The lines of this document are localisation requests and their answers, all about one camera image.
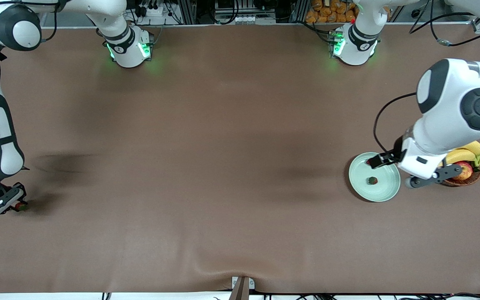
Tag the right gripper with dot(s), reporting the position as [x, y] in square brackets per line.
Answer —
[18, 203]

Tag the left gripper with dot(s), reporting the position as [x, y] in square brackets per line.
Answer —
[392, 156]

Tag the white power strip with plugs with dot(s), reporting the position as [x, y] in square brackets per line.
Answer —
[150, 9]

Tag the aluminium profile post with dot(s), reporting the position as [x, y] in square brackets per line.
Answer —
[188, 12]

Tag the red yellow apple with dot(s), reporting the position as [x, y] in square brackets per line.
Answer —
[466, 171]

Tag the brown narrow post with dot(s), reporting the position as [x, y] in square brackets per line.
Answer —
[240, 291]

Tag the light green round plate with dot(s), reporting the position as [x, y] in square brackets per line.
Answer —
[383, 189]

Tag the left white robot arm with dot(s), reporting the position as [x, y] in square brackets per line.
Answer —
[444, 112]

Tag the pile of orange round objects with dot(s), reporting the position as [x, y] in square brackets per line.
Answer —
[331, 11]

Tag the large table cover mat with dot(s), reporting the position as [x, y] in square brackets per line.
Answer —
[181, 146]

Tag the small metal bracket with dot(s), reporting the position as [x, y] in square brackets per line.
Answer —
[251, 284]

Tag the small board with green light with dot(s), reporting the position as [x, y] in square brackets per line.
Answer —
[336, 43]
[146, 48]

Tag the yellow banana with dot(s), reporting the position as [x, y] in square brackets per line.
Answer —
[475, 146]
[458, 156]

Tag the brown wicker basket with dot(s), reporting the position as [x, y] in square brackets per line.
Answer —
[473, 180]

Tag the red strawberry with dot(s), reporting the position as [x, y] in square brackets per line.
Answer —
[22, 206]
[372, 180]

